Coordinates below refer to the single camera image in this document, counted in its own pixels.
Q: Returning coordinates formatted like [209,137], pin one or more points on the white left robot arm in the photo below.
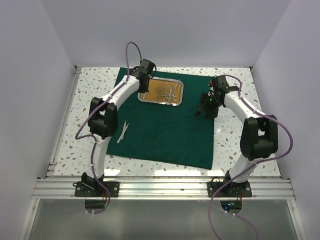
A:
[103,122]

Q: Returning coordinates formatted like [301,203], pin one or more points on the steel hemostat clamp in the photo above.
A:
[171,97]

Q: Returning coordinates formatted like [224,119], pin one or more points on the steel forceps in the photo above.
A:
[159,92]

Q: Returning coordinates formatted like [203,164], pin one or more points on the dark green surgical cloth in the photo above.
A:
[167,134]

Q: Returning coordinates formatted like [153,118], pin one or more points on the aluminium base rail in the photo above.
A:
[163,188]

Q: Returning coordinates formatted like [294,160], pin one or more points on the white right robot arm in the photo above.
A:
[258,140]

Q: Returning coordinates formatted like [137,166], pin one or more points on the steel surgical scissors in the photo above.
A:
[165,94]

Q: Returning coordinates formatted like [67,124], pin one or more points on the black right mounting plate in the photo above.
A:
[232,190]

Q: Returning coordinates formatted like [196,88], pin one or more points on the steel instrument tray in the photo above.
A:
[162,103]

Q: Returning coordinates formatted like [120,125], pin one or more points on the yellow tray liner mat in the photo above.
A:
[155,86]

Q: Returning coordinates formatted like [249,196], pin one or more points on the black mounting plate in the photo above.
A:
[82,190]
[232,190]

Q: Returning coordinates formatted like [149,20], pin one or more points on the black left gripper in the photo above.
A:
[145,89]

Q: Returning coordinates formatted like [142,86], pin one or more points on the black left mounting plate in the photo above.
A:
[82,190]

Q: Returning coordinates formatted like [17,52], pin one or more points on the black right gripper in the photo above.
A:
[210,113]

